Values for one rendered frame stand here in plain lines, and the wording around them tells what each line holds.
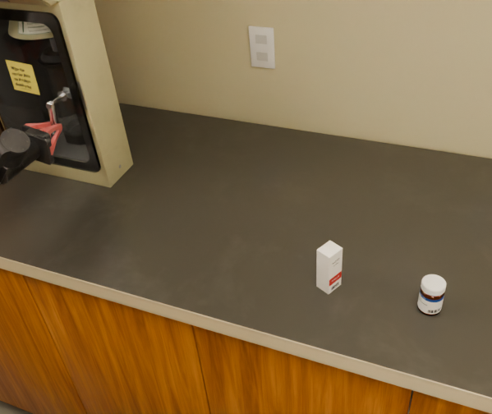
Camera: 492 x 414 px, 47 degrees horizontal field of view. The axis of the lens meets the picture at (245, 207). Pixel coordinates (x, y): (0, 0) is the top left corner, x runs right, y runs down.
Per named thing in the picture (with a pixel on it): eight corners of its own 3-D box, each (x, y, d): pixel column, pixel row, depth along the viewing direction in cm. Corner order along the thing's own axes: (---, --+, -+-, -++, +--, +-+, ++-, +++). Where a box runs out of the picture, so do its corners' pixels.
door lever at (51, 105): (73, 126, 133) (63, 124, 134) (66, 92, 126) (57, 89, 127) (58, 139, 129) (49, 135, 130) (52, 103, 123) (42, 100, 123)
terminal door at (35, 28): (8, 153, 150) (-53, 2, 125) (103, 172, 140) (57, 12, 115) (6, 154, 150) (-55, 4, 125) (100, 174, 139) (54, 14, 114)
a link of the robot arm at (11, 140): (-53, 167, 112) (-30, 201, 111) (-43, 134, 104) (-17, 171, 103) (1, 149, 120) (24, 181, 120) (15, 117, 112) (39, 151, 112)
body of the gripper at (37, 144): (13, 123, 123) (-12, 140, 118) (52, 136, 120) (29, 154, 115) (19, 148, 127) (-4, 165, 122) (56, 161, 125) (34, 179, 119)
